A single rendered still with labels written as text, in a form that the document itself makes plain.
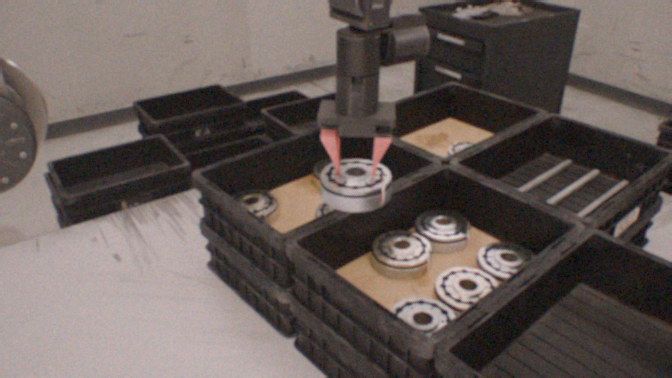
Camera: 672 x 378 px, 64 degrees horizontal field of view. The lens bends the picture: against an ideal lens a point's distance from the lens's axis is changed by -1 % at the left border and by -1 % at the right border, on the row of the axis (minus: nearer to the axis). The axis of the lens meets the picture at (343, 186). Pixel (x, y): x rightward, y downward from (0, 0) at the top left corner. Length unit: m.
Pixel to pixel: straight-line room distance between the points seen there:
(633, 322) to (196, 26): 3.41
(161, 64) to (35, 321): 2.89
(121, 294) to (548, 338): 0.80
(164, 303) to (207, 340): 0.14
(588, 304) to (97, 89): 3.34
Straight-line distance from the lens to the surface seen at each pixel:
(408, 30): 0.74
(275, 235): 0.87
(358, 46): 0.69
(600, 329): 0.94
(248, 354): 1.01
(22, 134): 0.80
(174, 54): 3.92
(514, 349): 0.86
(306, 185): 1.20
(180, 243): 1.30
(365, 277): 0.94
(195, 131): 2.31
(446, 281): 0.90
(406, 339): 0.71
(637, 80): 4.41
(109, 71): 3.83
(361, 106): 0.72
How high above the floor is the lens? 1.42
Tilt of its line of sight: 30 degrees down
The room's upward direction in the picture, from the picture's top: straight up
